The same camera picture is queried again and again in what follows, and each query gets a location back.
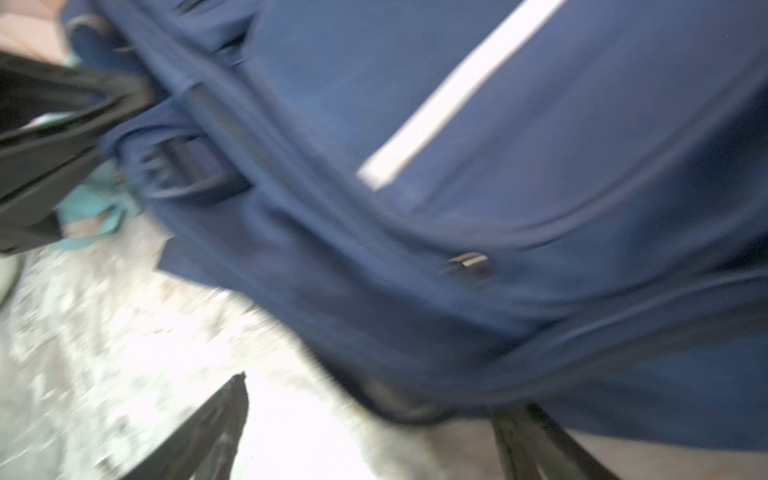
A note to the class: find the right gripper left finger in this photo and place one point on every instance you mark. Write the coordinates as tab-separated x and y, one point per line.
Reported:
205	445

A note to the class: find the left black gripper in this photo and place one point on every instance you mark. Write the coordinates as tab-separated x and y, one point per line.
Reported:
52	117

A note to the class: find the navy blue student backpack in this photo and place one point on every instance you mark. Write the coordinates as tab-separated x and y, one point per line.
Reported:
459	205

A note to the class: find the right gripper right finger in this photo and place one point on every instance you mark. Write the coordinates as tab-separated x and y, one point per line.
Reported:
533	446

